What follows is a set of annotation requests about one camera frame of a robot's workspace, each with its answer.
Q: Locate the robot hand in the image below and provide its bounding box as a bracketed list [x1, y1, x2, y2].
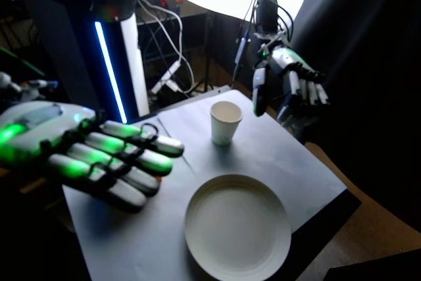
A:
[251, 43, 331, 127]
[0, 100, 185, 215]

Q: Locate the white paper cup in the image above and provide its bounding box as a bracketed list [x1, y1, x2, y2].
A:
[209, 101, 243, 146]

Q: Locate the white paper plate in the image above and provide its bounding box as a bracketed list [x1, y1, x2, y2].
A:
[184, 174, 293, 281]

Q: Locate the black curtain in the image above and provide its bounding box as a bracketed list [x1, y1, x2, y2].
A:
[289, 0, 421, 233]

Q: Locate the black tripod stand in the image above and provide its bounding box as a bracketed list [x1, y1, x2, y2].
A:
[190, 14, 215, 94]

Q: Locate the black column with blue light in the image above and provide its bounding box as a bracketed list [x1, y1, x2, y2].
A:
[12, 0, 152, 126]

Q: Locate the white paper sheet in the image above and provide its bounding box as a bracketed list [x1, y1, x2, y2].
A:
[157, 89, 349, 236]
[61, 115, 297, 281]

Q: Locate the white power strip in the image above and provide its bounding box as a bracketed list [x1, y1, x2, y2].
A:
[150, 60, 182, 95]

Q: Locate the white cable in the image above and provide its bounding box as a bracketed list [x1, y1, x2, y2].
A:
[136, 0, 197, 95]

